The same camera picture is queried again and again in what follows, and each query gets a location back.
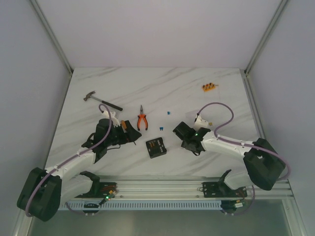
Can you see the orange handled pliers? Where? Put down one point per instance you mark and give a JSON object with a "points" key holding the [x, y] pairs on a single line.
{"points": [[142, 117]]}

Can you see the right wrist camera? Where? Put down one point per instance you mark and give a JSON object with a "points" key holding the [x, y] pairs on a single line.
{"points": [[200, 123]]}

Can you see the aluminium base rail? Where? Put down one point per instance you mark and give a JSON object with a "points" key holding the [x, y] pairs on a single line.
{"points": [[184, 188]]}

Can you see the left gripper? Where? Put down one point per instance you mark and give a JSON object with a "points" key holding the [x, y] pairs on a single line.
{"points": [[125, 134]]}

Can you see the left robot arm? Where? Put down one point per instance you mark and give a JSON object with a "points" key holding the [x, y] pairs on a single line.
{"points": [[45, 190]]}

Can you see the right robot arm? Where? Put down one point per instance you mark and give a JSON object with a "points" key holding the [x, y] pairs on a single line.
{"points": [[262, 166]]}

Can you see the black fuse box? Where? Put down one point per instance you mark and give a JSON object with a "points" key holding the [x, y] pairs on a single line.
{"points": [[156, 147]]}

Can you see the orange handled screwdriver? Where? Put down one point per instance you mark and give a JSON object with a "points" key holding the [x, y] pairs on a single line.
{"points": [[123, 125]]}

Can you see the white slotted cable duct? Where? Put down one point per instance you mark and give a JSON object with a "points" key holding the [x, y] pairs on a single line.
{"points": [[113, 204]]}

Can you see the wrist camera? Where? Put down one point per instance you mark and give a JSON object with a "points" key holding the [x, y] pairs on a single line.
{"points": [[200, 123], [111, 116]]}

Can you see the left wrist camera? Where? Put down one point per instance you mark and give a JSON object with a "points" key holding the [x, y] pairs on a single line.
{"points": [[111, 116]]}

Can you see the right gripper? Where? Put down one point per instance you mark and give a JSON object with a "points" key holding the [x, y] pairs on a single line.
{"points": [[184, 145]]}

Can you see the orange fuse holder block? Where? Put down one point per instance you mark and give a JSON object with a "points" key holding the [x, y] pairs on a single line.
{"points": [[209, 87]]}

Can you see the claw hammer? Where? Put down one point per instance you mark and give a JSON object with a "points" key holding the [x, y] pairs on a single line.
{"points": [[90, 95]]}

